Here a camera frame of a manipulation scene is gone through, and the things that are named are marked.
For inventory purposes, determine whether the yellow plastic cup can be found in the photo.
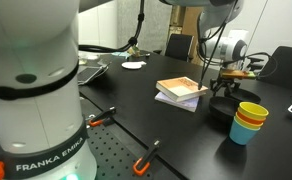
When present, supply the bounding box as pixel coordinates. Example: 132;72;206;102
238;101;270;122

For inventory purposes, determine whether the silver laptop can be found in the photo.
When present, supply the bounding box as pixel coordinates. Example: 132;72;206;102
76;65;110;87

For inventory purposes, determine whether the white blue book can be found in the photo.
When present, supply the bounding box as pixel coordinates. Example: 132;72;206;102
154;91;200;114

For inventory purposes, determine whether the lime plastic cup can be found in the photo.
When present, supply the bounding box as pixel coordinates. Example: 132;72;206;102
234;115;264;132

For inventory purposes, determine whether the orange plastic cup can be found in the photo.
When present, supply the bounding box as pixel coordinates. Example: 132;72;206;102
235;111;266;128

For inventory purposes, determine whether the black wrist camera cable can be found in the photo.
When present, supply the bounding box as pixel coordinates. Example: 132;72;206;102
242;50;279;80

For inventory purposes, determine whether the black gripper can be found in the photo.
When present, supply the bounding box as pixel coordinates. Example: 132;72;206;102
209;61;246;98

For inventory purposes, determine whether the yellow robotics textbook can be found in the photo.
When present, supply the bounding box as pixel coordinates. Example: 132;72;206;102
155;76;209;103

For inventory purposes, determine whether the black perforated breadboard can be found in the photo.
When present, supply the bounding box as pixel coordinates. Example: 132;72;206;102
84;124;177;180

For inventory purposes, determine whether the black clamp orange handle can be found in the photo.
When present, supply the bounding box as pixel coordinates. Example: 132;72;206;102
86;106;118;128
132;138;162;177

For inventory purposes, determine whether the orange wrist camera board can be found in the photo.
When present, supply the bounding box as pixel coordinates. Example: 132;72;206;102
220;68;257;81

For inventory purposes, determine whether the black bowl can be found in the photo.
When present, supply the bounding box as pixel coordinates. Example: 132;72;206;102
208;95;242;123
230;87;262;105

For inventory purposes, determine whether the thick black cable bundle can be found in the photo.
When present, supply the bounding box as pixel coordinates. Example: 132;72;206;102
78;0;147;54

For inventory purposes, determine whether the white paper plate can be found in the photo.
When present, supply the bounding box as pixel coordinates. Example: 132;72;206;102
121;60;148;71

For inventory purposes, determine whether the blue plastic cup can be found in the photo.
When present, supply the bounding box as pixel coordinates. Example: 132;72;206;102
228;119;259;146

